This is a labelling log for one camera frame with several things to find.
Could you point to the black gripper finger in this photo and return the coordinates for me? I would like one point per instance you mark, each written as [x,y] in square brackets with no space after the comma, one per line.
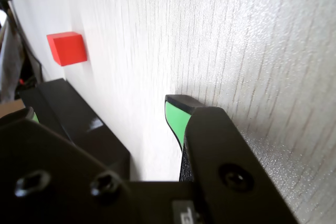
[52,169]

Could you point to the red cube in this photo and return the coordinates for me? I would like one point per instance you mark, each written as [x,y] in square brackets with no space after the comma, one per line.
[68,49]

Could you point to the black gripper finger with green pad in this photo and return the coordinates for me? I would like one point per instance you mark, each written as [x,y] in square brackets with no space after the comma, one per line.
[223,142]

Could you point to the black open box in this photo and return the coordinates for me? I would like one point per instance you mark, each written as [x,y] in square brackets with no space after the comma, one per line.
[86,119]

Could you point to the black box tray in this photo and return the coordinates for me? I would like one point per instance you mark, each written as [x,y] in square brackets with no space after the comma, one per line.
[39,103]

